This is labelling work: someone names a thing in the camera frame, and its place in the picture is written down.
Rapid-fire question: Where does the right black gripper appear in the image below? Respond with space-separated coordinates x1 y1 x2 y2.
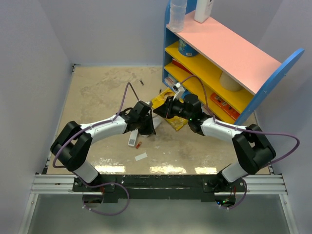
154 96 192 121

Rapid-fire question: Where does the white long remote control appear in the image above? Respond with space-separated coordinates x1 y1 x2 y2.
127 130 138 147

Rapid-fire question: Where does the white battery cover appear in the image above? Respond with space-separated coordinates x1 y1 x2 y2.
135 152 148 161

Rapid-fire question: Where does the grey button remote control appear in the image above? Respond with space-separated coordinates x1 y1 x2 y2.
142 116 162 138

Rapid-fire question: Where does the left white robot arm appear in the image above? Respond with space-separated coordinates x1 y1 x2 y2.
50 101 156 191

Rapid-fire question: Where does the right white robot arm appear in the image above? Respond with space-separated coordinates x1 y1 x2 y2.
153 94 276 192

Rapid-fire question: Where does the yellow Lays chip bag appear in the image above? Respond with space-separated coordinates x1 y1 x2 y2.
152 88 188 131

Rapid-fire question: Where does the pack of tissue packets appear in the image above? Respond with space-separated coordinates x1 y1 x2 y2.
164 74 178 87

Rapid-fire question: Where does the red flat box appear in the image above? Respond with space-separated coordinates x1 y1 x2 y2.
171 58 194 76

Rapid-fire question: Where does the blue snack can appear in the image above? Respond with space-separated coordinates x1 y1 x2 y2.
178 39 198 57

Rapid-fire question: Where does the orange product box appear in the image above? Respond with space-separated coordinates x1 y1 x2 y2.
210 93 240 120

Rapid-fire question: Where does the brown paper roll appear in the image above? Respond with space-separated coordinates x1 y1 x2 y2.
219 72 243 92

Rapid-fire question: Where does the blue yellow pink shelf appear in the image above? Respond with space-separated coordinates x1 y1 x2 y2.
162 0 304 125

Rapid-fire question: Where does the clear plastic bottle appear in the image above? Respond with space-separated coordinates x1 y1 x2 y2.
169 0 187 33

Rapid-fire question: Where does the white plastic container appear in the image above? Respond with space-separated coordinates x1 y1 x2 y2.
194 0 214 23

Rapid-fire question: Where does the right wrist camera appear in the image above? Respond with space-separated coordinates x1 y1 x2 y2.
173 82 185 100

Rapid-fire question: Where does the base left purple cable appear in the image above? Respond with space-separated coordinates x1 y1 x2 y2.
81 182 131 215

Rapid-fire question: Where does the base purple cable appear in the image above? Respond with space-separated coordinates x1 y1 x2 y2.
218 179 248 210
81 182 131 215

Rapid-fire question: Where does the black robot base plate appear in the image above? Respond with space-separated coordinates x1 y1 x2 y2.
73 175 247 205

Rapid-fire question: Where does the base right purple cable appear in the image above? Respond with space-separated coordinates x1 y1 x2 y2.
218 179 248 210

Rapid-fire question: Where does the aluminium rail frame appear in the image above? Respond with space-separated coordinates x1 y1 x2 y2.
19 173 287 234

